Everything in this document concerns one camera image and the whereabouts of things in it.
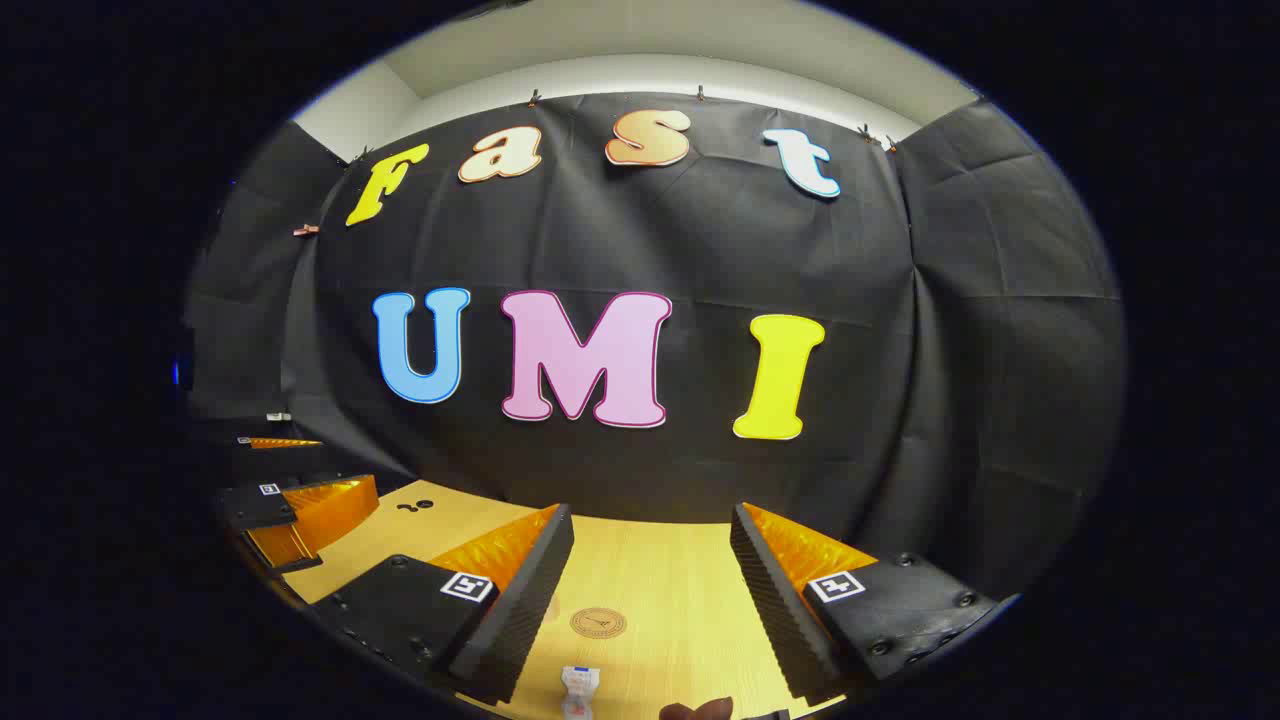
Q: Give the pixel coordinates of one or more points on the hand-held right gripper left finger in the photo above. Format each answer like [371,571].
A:
[520,610]

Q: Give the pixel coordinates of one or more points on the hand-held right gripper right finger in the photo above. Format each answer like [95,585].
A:
[775,610]

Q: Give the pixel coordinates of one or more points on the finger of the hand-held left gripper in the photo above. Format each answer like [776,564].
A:
[330,510]
[285,443]

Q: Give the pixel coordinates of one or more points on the round brown coaster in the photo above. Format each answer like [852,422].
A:
[598,623]

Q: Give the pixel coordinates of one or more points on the white toothpaste tube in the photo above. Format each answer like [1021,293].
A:
[579,688]

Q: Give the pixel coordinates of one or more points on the wooden desktop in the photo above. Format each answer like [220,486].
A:
[650,580]

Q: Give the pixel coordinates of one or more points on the black backdrop cloth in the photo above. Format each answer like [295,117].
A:
[700,250]

